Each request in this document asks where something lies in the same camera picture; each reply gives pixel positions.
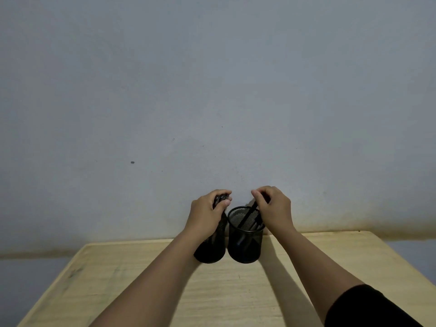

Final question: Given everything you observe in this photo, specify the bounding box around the person's left hand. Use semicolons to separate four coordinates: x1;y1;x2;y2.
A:
183;189;233;243

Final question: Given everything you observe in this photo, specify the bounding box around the person's right hand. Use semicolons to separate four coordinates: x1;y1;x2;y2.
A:
251;186;295;236

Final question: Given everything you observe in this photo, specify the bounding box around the bundle of black pens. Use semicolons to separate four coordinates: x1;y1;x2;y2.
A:
213;194;231;210

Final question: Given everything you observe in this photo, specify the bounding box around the black pen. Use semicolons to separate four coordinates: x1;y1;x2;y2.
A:
238;200;259;230

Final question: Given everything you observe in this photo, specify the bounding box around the person's left forearm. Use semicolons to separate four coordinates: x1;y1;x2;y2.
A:
89;229;202;327

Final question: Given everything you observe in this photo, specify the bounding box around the person's right forearm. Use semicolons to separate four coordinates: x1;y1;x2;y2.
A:
270;225;368;325

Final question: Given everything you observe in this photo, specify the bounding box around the black mesh pen cup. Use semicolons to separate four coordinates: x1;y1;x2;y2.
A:
227;206;266;265
193;210;228;264

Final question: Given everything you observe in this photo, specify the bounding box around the black sleeve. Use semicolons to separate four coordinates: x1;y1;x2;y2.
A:
324;284;425;327

